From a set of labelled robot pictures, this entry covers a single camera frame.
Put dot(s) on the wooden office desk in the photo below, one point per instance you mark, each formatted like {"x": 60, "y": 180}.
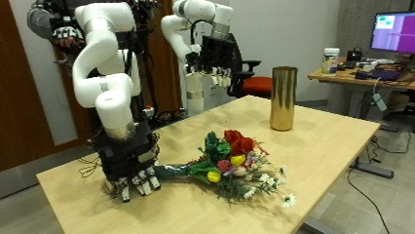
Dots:
{"x": 341, "y": 77}

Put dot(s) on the white wall outlet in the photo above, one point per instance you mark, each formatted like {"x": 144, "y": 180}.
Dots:
{"x": 213, "y": 91}

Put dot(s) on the grey table foot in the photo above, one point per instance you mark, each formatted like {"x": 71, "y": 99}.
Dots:
{"x": 374, "y": 169}

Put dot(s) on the artificial flower bouquet green wrap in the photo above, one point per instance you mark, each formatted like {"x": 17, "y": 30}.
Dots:
{"x": 233, "y": 146}

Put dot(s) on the brown wooden door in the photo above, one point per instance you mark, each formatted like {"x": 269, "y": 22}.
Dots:
{"x": 21, "y": 97}

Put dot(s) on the computer monitor purple screen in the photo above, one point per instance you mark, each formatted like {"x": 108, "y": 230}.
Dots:
{"x": 395, "y": 32}

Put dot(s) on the tall gold cylinder vase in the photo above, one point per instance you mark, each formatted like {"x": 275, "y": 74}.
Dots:
{"x": 283, "y": 97}

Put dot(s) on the red emergency stop button box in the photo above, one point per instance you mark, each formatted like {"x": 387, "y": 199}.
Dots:
{"x": 149, "y": 111}

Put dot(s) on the white wipes canister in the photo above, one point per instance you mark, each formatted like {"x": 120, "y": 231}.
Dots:
{"x": 330, "y": 61}

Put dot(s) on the small black desk device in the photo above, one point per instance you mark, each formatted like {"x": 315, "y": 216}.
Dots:
{"x": 354, "y": 55}

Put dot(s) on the black office chair red seat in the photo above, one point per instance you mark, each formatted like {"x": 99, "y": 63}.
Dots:
{"x": 257, "y": 86}

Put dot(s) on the grey hanging power adapter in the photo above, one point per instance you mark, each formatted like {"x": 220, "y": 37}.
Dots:
{"x": 379, "y": 101}

